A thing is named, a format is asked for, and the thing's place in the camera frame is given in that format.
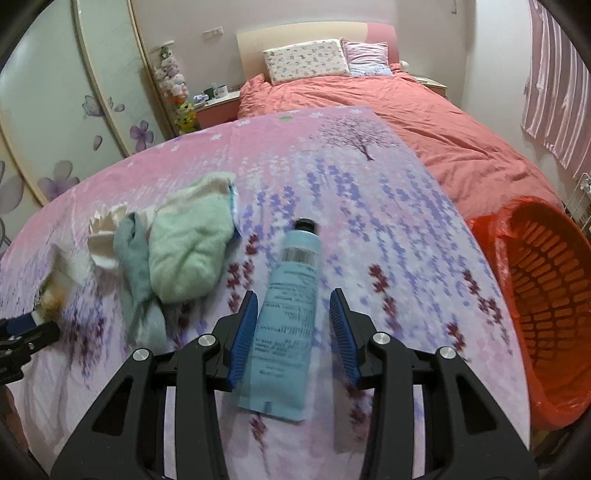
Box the white floral pillow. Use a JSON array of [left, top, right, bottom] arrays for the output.
[[263, 39, 352, 86]]

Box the orange plastic laundry basket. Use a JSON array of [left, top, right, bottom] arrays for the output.
[[466, 196, 591, 432]]

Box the green fluffy towel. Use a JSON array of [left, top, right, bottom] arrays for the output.
[[148, 172, 237, 304]]

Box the pink nightstand with mug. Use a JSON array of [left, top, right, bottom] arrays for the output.
[[194, 90, 241, 130]]

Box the white frilly sock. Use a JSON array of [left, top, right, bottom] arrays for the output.
[[88, 205, 127, 273]]

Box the flower printed sliding wardrobe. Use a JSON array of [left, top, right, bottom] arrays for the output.
[[0, 0, 178, 259]]

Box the white wire rack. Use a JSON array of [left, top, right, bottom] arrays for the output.
[[563, 172, 591, 222]]

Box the light blue cream tube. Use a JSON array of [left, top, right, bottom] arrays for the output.
[[238, 218, 320, 423]]

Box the column of plush toys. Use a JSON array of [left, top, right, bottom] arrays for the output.
[[154, 41, 197, 134]]

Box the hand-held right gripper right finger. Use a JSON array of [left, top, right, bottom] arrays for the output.
[[329, 288, 540, 480]]

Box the grey sock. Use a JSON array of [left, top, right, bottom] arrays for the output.
[[113, 212, 168, 347]]

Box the pink striped curtain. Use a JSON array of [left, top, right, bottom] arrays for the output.
[[521, 4, 591, 181]]

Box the cream and pink headboard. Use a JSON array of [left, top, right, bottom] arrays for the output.
[[236, 21, 399, 86]]

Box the pale wrapper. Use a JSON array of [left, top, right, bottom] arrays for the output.
[[39, 244, 93, 320]]

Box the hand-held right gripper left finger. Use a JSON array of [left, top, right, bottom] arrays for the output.
[[50, 290, 259, 480]]

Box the coral red duvet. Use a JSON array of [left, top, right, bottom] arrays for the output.
[[238, 74, 564, 227]]

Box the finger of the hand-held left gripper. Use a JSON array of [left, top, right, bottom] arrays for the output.
[[0, 312, 62, 384]]

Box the pink floral tablecloth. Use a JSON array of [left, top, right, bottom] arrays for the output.
[[0, 106, 532, 480]]

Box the pink striped pillow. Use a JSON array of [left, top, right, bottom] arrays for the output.
[[341, 39, 393, 77]]

